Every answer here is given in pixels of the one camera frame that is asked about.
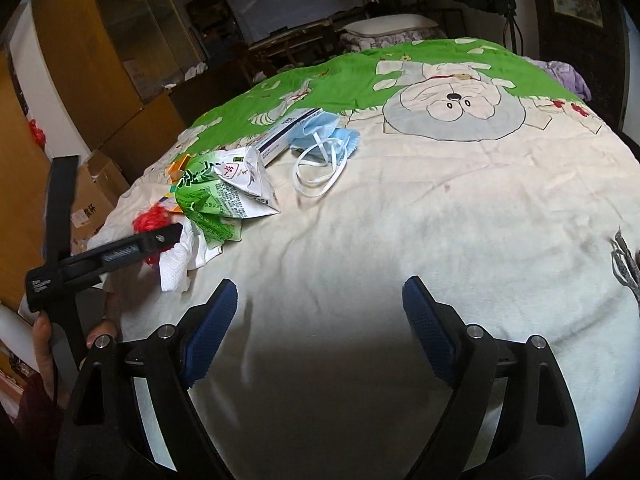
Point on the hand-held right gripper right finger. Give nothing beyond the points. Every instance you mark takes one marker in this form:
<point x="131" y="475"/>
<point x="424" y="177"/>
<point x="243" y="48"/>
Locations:
<point x="430" y="330"/>

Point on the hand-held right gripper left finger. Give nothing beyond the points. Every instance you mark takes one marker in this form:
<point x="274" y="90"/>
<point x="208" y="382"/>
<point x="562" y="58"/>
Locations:
<point x="212" y="330"/>

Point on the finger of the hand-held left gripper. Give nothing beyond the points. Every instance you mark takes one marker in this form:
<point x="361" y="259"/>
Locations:
<point x="145" y="245"/>

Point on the red mesh bag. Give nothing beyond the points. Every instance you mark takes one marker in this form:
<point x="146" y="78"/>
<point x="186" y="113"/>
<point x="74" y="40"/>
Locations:
<point x="152" y="220"/>

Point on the white tissue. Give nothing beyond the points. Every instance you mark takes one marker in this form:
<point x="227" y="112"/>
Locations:
<point x="175" y="267"/>

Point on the orange green box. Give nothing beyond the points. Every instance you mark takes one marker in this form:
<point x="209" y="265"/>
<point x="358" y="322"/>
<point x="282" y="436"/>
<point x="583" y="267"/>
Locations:
<point x="179" y="166"/>

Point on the green snack packet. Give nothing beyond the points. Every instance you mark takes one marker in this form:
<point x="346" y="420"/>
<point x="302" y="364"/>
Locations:
<point x="215" y="195"/>

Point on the white medicine box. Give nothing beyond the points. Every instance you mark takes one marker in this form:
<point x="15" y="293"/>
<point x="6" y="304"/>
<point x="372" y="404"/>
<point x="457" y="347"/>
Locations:
<point x="287" y="132"/>

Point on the blue face mask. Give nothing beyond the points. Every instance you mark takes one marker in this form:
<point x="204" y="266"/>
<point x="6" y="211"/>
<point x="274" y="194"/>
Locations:
<point x="325" y="132"/>

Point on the person's left forearm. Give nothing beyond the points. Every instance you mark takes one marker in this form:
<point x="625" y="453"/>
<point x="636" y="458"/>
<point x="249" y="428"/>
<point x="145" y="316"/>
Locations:
<point x="35" y="425"/>

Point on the person's left hand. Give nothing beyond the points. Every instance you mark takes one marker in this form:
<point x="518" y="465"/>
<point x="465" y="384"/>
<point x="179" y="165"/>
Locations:
<point x="42" y="345"/>

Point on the cardboard box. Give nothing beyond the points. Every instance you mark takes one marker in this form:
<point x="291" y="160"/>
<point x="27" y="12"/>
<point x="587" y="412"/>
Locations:
<point x="95" y="195"/>

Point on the wooden door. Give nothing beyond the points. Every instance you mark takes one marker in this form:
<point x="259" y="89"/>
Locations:
<point x="20" y="185"/>

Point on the cartoon print quilt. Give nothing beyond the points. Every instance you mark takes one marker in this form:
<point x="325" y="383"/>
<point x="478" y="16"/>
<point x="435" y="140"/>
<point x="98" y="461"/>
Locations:
<point x="400" y="210"/>

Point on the red hanging ornament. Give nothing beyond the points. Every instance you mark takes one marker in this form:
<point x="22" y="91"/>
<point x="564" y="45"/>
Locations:
<point x="36" y="132"/>

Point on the white crumpled cloths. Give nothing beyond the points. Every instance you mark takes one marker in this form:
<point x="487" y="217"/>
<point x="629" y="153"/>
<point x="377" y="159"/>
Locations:
<point x="195" y="70"/>

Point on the grey fringe cloth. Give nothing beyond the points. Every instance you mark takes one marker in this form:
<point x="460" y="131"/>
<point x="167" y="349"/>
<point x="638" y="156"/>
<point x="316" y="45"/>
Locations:
<point x="622" y="260"/>

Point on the tall wooden wardrobe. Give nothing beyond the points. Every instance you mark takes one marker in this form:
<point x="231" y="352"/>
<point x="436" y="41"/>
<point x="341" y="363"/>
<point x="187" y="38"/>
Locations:
<point x="75" y="35"/>

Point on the wooden table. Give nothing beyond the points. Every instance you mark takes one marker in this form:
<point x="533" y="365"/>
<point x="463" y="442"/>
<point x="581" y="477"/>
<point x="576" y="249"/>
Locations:
<point x="295" y="40"/>

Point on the purple bed sheet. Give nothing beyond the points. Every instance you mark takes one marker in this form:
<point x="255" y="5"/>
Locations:
<point x="567" y="77"/>

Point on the white pillow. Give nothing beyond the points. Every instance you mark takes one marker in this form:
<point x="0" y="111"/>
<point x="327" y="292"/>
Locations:
<point x="390" y="24"/>

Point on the black metal coat rack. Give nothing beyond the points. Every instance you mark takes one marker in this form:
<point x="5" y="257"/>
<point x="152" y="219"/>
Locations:
<point x="510" y="10"/>

